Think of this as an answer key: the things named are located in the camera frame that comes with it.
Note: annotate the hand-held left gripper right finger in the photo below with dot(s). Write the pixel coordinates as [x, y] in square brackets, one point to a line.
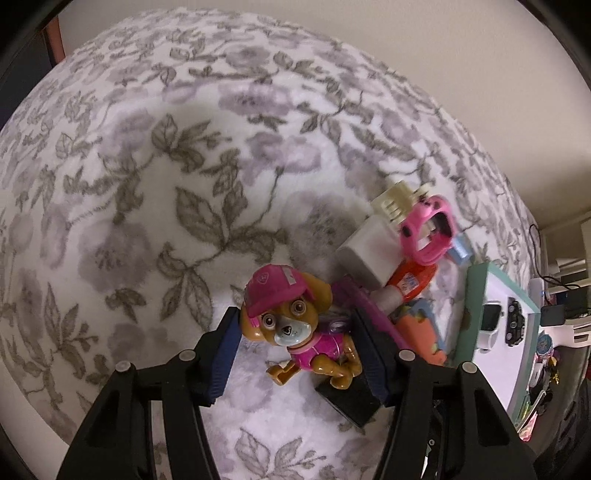
[369, 357]

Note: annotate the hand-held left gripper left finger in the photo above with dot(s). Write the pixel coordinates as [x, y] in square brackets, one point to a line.
[225, 353]

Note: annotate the black rectangular block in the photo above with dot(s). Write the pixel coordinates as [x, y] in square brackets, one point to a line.
[351, 401]

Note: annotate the brown dog toy pink cap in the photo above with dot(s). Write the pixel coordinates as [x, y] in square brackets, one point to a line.
[277, 300]

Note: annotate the orange white glue tube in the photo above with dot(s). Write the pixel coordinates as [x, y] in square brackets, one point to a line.
[408, 281]

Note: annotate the white charger adapter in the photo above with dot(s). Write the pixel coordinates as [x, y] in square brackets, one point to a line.
[369, 249]

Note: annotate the teal box white inside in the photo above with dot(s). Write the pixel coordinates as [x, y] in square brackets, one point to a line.
[473, 295]

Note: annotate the orange and blue toy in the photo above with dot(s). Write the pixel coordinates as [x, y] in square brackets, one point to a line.
[420, 332]

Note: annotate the purple plastic comb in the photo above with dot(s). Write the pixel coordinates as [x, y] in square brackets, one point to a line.
[364, 297]

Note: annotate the pink toy watch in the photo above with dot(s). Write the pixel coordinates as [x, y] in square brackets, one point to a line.
[422, 247]

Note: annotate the white toy car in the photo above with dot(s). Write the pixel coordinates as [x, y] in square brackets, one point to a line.
[489, 318]

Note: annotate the light blue block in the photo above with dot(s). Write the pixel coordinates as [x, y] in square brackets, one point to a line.
[459, 251]

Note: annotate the black toy car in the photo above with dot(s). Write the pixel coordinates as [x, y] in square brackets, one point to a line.
[515, 323]

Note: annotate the cream hair claw clip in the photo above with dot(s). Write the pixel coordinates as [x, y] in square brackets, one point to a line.
[392, 203]

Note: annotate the floral grey white blanket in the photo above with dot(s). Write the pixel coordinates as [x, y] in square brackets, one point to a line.
[138, 207]

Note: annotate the orange wooden furniture edge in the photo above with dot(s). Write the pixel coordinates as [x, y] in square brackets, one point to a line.
[54, 41]

